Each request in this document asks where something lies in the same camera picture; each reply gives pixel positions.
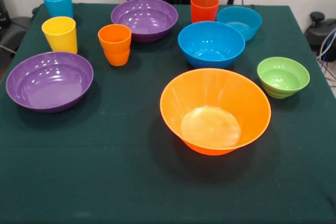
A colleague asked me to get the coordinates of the large blue bowl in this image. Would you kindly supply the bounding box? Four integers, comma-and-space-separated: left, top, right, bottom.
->
177, 21, 246, 69

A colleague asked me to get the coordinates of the large orange bowl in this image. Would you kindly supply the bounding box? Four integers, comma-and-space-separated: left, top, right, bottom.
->
160, 68, 272, 156

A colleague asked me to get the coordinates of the orange cup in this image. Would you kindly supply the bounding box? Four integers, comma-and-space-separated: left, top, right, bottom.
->
98, 24, 132, 67

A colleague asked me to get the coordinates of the purple bowl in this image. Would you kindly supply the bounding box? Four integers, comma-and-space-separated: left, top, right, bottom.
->
110, 0, 179, 44
5, 51, 95, 114

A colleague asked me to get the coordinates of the dark green tablecloth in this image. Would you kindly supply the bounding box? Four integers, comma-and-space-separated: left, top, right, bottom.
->
0, 3, 336, 224

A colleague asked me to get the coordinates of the red cup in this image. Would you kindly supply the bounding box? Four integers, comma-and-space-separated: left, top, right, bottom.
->
190, 0, 221, 24

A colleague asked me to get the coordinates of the small light blue bowl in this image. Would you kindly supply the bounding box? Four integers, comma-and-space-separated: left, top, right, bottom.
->
216, 6, 263, 42

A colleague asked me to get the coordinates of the green bowl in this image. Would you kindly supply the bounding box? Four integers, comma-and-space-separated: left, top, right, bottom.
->
257, 56, 311, 100

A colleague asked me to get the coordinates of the yellow cup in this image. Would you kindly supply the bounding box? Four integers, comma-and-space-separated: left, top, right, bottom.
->
41, 16, 78, 55

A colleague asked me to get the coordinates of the blue cup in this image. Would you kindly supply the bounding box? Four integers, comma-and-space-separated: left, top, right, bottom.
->
41, 0, 74, 19

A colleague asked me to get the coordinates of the black floor base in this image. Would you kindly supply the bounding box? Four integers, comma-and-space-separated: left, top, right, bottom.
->
304, 11, 336, 51

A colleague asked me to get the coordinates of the bundle of cables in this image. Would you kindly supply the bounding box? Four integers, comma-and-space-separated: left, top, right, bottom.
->
316, 28, 336, 88

